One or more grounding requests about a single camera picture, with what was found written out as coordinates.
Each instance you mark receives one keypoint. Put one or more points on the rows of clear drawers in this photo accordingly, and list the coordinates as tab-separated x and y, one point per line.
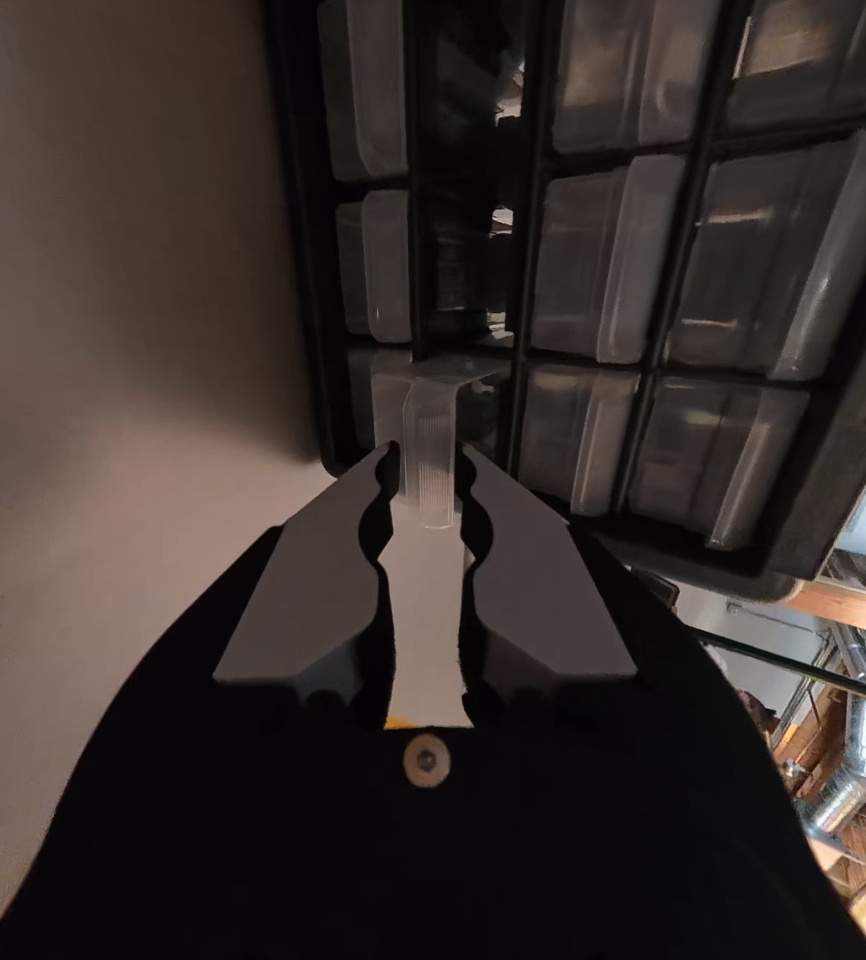
613	255

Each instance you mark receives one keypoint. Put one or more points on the black storage cabinet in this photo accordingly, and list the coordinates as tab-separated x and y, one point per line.
530	247

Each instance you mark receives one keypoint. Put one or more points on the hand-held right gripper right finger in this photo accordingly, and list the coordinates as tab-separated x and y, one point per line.
545	600

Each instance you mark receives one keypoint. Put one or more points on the thin black rod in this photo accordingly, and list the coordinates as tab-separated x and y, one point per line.
800	664

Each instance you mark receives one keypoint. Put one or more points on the clear plastic drawer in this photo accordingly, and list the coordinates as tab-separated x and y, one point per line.
427	457

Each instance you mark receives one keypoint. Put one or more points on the silver metal duct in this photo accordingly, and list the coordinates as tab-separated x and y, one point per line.
857	742

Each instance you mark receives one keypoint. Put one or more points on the wooden beam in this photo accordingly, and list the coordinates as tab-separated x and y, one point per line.
853	607

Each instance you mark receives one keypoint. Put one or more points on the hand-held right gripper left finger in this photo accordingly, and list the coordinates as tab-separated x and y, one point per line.
305	592

